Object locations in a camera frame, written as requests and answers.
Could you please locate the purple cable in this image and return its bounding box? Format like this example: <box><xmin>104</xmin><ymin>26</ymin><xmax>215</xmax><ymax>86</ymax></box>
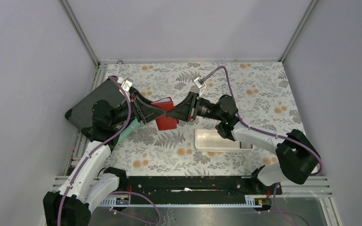
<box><xmin>57</xmin><ymin>75</ymin><xmax>162</xmax><ymax>226</ymax></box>
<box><xmin>201</xmin><ymin>65</ymin><xmax>324</xmax><ymax>226</ymax></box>

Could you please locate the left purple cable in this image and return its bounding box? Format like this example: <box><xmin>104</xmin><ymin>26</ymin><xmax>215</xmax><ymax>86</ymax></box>
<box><xmin>57</xmin><ymin>75</ymin><xmax>162</xmax><ymax>226</ymax></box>

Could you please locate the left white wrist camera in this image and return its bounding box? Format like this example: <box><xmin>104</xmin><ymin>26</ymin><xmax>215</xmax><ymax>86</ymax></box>
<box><xmin>117</xmin><ymin>77</ymin><xmax>132</xmax><ymax>97</ymax></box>

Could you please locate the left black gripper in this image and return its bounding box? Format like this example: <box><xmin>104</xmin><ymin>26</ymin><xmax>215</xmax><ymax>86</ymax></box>
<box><xmin>111</xmin><ymin>90</ymin><xmax>167</xmax><ymax>126</ymax></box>

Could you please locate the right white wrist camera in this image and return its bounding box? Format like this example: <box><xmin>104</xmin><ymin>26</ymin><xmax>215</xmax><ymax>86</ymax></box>
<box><xmin>193</xmin><ymin>77</ymin><xmax>207</xmax><ymax>97</ymax></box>

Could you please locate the mint green tube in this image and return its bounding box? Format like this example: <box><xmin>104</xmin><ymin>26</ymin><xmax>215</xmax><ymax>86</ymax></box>
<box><xmin>117</xmin><ymin>119</ymin><xmax>141</xmax><ymax>144</ymax></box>

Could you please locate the black hard case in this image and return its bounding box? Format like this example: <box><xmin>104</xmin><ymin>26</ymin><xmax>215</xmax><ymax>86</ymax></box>
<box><xmin>65</xmin><ymin>79</ymin><xmax>125</xmax><ymax>130</ymax></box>

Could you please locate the floral table mat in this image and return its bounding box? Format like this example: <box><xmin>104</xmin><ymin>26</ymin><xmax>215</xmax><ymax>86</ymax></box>
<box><xmin>101</xmin><ymin>62</ymin><xmax>304</xmax><ymax>176</ymax></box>

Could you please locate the white plastic tray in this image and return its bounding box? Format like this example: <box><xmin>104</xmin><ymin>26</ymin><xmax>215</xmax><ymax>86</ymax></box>
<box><xmin>194</xmin><ymin>129</ymin><xmax>254</xmax><ymax>153</ymax></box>

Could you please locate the red card holder wallet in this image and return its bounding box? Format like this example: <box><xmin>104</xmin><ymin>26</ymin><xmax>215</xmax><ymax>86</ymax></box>
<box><xmin>150</xmin><ymin>97</ymin><xmax>180</xmax><ymax>132</ymax></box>

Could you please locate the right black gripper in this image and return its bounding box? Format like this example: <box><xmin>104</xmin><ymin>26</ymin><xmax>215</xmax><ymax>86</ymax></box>
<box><xmin>166</xmin><ymin>92</ymin><xmax>224</xmax><ymax>122</ymax></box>

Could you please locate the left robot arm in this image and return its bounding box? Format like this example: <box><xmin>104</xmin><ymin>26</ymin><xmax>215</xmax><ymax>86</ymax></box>
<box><xmin>43</xmin><ymin>89</ymin><xmax>165</xmax><ymax>226</ymax></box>

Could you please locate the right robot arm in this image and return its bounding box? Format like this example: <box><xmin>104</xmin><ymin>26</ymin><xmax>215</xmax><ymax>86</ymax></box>
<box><xmin>166</xmin><ymin>92</ymin><xmax>321</xmax><ymax>194</ymax></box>

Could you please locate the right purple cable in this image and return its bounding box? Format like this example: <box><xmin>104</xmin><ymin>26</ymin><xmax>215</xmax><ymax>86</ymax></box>
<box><xmin>201</xmin><ymin>65</ymin><xmax>324</xmax><ymax>226</ymax></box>

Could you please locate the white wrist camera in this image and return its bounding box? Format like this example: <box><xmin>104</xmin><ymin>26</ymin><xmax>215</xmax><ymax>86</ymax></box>
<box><xmin>117</xmin><ymin>77</ymin><xmax>132</xmax><ymax>97</ymax></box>
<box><xmin>193</xmin><ymin>77</ymin><xmax>207</xmax><ymax>97</ymax></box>

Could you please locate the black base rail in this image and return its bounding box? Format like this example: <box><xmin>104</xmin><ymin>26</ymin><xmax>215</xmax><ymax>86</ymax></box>
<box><xmin>90</xmin><ymin>175</ymin><xmax>329</xmax><ymax>209</ymax></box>

